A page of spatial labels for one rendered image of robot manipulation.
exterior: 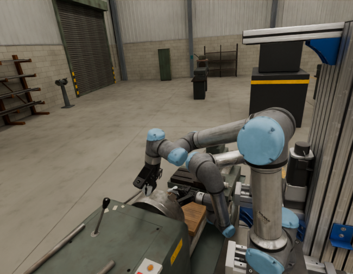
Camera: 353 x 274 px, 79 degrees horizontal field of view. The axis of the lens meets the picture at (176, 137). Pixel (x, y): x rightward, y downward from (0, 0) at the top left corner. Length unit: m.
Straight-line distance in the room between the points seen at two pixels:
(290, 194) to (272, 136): 0.61
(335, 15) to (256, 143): 15.73
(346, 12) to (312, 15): 1.68
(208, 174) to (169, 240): 0.35
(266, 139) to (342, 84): 0.39
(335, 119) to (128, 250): 0.91
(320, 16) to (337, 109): 15.12
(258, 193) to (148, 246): 0.51
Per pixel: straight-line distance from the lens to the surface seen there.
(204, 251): 1.86
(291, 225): 0.91
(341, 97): 0.90
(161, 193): 1.25
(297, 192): 1.14
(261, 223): 0.75
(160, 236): 1.00
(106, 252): 1.01
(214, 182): 1.08
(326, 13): 16.05
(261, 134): 0.58
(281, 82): 5.53
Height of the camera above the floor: 1.99
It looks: 23 degrees down
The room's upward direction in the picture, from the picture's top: 4 degrees counter-clockwise
